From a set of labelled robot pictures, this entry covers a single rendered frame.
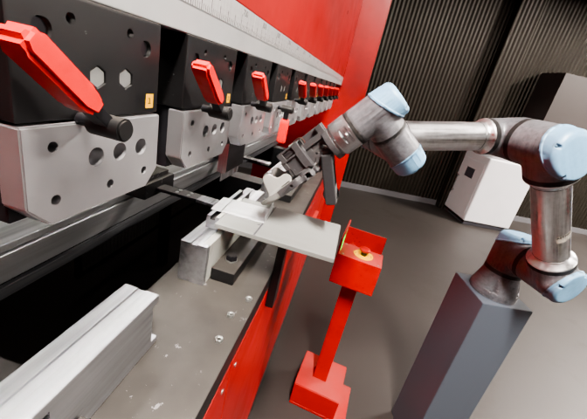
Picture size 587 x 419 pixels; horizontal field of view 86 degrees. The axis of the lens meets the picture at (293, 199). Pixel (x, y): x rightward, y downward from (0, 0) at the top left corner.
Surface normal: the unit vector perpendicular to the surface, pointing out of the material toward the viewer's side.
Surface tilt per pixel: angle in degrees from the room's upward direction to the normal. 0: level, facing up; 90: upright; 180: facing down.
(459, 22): 90
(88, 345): 0
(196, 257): 90
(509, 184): 90
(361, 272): 90
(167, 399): 0
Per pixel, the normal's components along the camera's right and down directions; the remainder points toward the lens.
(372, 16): -0.22, 0.31
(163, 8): 0.96, 0.26
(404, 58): 0.02, 0.37
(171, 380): 0.21, -0.91
